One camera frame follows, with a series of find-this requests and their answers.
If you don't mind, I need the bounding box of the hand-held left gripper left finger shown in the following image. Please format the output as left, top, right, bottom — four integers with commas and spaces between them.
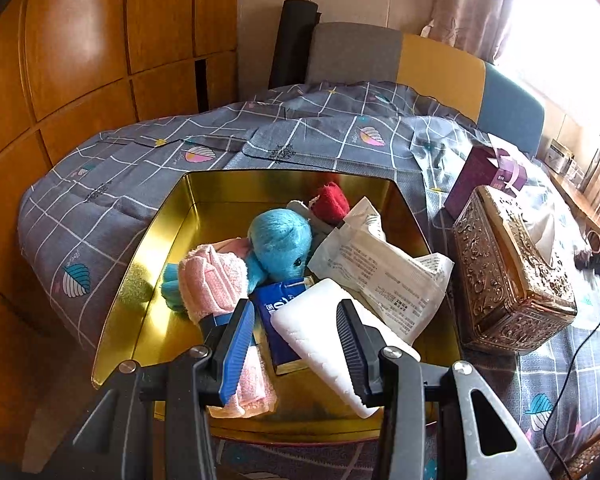
55, 299, 257, 480

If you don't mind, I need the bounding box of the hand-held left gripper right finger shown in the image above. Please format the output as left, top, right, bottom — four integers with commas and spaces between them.
336, 299, 551, 480

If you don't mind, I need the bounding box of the white sponge block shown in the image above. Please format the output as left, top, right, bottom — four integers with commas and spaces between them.
270, 277, 422, 420

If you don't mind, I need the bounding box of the blue pocket tissue pack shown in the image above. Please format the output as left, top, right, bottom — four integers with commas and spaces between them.
250, 276, 316, 376

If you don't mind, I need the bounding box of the pink white fluffy towel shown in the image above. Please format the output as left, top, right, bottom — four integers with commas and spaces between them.
177, 243, 278, 418

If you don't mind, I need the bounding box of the white printed plastic packet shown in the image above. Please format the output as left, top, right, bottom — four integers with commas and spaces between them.
307, 196, 455, 346

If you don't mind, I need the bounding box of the blue plush doll pink dress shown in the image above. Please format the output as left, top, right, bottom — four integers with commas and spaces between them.
160, 208, 313, 313

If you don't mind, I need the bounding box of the red and beige plush toy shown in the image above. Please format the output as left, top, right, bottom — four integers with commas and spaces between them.
286, 183, 351, 236

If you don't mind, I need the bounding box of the gold metal tin box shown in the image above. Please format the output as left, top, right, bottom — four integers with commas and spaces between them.
91, 170, 463, 445

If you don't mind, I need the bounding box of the white facial tissue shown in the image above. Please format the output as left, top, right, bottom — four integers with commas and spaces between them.
527, 210, 563, 256

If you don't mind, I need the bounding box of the wooden bedside desk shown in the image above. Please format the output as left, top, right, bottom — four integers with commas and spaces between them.
542, 160, 600, 243

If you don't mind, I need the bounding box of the ornate gold tissue box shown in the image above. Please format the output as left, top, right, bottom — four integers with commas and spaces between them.
452, 185, 578, 356

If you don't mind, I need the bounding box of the purple cardboard tissue box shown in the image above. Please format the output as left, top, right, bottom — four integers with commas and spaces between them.
444, 146, 528, 221

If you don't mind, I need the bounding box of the woven straw mat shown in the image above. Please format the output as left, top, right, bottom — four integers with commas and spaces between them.
565, 430, 600, 480

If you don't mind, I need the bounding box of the bright window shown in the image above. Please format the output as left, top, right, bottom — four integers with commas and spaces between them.
495, 0, 600, 131

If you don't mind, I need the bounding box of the grey yellow blue headboard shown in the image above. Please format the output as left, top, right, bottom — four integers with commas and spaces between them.
305, 22, 546, 156

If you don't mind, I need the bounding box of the black rolled mat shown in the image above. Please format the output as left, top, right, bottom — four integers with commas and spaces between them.
270, 0, 321, 88

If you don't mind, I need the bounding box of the wooden wardrobe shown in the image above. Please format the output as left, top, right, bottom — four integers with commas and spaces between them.
0, 0, 241, 480

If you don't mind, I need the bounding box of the black cable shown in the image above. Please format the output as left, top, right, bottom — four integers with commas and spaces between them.
542, 295, 600, 480

